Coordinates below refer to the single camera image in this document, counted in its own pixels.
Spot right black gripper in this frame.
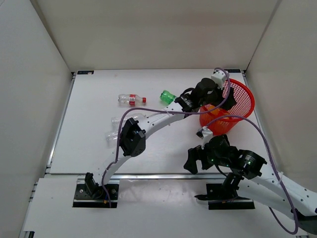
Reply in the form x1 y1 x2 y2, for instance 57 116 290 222
184 143 230 174

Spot orange bottle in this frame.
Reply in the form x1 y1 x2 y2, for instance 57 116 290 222
209 108 232 121
200 104 217 115

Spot green plastic bottle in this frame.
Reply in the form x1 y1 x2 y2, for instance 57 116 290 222
159 90 176 105

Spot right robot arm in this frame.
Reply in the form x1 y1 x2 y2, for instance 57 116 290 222
184 127 317 234

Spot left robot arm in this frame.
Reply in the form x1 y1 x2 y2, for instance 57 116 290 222
85 78 236 199

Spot red mesh plastic bin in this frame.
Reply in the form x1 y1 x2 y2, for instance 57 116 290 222
199 79 255 135

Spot right corner dark label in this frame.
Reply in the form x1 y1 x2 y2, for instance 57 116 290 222
226 69 241 73

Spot corner dark label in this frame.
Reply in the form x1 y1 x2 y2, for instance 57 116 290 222
77 70 94 75
226 69 241 73

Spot red label clear bottle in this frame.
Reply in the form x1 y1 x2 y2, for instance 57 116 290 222
118 94 147 107

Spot clear unlabelled plastic bottle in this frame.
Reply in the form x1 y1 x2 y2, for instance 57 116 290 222
111 113 147 130

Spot blue label clear bottle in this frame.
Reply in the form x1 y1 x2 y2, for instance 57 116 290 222
106 131 118 148

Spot left corner dark label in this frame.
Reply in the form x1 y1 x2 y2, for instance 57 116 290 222
77 70 94 75

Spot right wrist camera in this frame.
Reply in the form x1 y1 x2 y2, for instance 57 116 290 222
200 126 213 143

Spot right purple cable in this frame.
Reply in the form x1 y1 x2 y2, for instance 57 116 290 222
203 115 299 235

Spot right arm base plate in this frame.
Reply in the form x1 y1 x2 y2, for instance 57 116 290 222
195 183 255 210

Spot aluminium table edge rail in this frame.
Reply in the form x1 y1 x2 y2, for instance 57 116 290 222
70 173 233 180

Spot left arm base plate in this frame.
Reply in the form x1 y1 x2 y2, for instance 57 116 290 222
72 181 119 208

